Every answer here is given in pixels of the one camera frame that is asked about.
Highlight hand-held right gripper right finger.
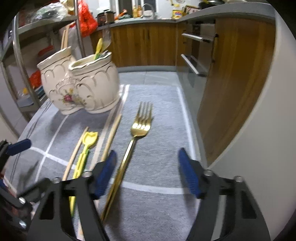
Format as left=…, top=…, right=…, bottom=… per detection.
left=178, top=148, right=271, bottom=241

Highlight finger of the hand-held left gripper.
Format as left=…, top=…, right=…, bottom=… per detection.
left=17, top=178, right=53, bottom=205
left=0, top=138, right=32, bottom=163

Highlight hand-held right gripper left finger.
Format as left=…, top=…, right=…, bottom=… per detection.
left=28, top=149, right=117, bottom=241

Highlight wooden chopstick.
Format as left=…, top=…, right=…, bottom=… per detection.
left=100, top=114, right=122, bottom=163
left=62, top=126, right=89, bottom=181
left=60, top=29, right=67, bottom=50
left=64, top=24, right=70, bottom=49

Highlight yellow plastic spoon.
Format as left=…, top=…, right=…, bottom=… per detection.
left=93, top=38, right=104, bottom=61
left=69, top=131, right=99, bottom=217

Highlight metal fork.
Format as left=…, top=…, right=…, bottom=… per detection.
left=100, top=101, right=154, bottom=222

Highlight cream floral ceramic utensil holder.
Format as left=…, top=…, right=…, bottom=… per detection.
left=37, top=46, right=120, bottom=115

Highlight stack of plastic containers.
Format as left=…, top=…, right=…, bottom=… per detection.
left=17, top=87, right=47, bottom=107

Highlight grey woven table mat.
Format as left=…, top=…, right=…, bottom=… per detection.
left=5, top=83, right=209, bottom=241

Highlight large orange plastic bag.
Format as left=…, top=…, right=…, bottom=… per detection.
left=29, top=70, right=42, bottom=90

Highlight metal shelf rack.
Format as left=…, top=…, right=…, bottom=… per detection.
left=0, top=0, right=85, bottom=121

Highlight wooden end cabinet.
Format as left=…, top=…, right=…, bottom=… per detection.
left=196, top=17, right=276, bottom=166

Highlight white plastic bag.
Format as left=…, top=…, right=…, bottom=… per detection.
left=67, top=25, right=82, bottom=54

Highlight built-in oven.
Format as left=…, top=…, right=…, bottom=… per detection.
left=177, top=19, right=217, bottom=93

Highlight wooden base cabinets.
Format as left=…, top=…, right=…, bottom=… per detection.
left=90, top=22, right=179, bottom=68

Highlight clear plastic bag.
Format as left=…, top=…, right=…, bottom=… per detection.
left=30, top=2, right=70, bottom=23

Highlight small hanging orange plastic bag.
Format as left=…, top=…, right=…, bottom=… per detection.
left=77, top=0, right=98, bottom=38

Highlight dark pressure cooker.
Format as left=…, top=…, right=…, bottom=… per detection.
left=96, top=9, right=115, bottom=26

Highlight orange plastic object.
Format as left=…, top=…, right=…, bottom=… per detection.
left=114, top=9, right=128, bottom=20

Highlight grey kitchen countertop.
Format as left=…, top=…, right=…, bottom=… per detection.
left=97, top=2, right=277, bottom=31

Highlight metal kitchen faucet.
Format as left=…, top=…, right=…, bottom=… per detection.
left=141, top=3, right=155, bottom=18

